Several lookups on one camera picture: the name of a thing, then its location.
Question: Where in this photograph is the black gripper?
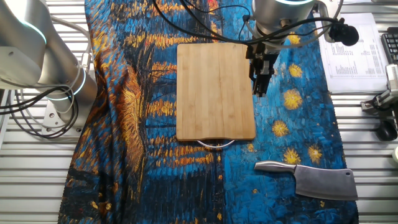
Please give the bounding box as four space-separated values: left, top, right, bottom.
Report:
245 42 280 98

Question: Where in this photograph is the steel cleaver knife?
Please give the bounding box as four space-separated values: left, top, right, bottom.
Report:
254 160 359 202

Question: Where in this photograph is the bamboo cutting board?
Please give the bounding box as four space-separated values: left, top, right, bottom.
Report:
175 42 257 149

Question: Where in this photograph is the printed white paper sheet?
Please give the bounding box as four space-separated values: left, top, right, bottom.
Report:
313 12 389 94

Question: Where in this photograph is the black computer mouse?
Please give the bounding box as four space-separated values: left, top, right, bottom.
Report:
376 121 398 142

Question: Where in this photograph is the black computer keyboard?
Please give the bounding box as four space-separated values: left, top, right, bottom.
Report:
381 27 398 65

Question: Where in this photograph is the blue starry painting tablecloth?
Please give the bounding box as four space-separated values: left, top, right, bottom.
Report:
57 0 360 224

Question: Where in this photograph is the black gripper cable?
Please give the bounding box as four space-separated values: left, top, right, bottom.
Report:
151 0 340 45

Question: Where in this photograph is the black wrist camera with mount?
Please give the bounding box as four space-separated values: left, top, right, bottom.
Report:
313 0 360 47

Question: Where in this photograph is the metal camera stand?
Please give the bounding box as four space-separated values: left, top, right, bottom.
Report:
360 89 398 131

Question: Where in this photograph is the white base cable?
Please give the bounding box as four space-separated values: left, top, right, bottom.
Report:
11 15 91 132

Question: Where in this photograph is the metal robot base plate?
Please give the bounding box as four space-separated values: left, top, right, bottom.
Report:
41 98 83 136

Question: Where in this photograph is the black base cable bundle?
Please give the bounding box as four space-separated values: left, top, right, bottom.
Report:
0 86 79 139

